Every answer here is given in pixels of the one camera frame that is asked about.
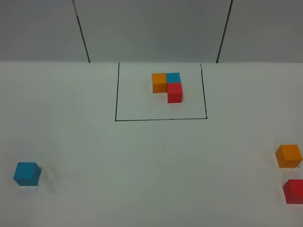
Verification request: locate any red template cube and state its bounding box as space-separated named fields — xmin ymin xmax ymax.
xmin=167 ymin=83 xmax=183 ymax=103

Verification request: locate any orange template cube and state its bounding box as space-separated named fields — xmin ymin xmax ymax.
xmin=151 ymin=73 xmax=167 ymax=93

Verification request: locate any blue template cube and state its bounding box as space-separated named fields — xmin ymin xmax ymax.
xmin=166 ymin=72 xmax=181 ymax=83

